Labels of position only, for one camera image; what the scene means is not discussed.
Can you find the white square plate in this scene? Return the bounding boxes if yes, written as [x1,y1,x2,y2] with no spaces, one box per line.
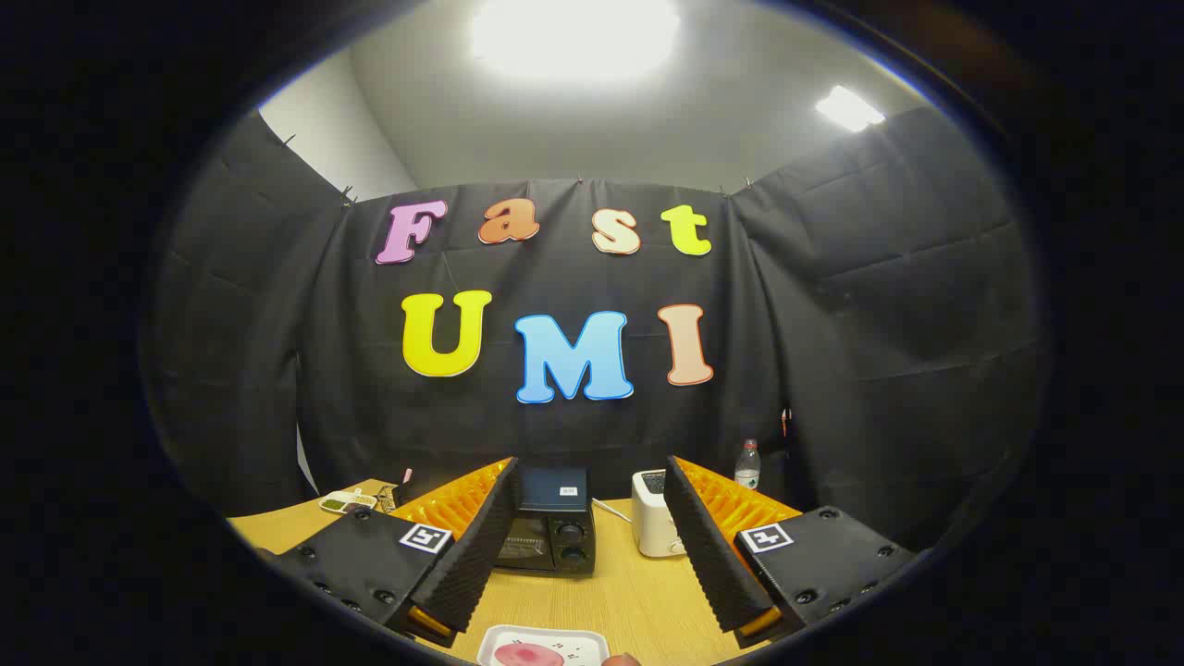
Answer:
[476,625,611,666]

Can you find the small ceiling light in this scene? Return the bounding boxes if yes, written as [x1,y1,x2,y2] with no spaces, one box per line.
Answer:
[814,85,886,132]

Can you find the black toaster oven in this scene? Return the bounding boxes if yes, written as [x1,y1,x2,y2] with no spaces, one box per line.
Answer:
[495,466,598,576]

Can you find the white divided bean dish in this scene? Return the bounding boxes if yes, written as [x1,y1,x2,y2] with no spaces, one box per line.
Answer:
[319,488,378,515]

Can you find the black backdrop cloth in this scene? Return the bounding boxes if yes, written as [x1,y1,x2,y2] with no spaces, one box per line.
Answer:
[139,106,1051,556]

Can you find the large ceiling light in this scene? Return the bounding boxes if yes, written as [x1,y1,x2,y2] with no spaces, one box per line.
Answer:
[472,0,681,84]

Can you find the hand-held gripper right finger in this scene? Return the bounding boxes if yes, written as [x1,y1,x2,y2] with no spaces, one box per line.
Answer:
[663,455,917,648]

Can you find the white toaster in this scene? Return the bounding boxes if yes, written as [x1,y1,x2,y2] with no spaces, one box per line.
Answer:
[632,469,687,558]

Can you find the pink ham slice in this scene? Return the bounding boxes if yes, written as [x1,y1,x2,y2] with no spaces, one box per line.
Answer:
[494,643,567,666]

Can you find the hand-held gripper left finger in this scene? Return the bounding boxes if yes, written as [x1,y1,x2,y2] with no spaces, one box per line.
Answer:
[262,456,524,648]

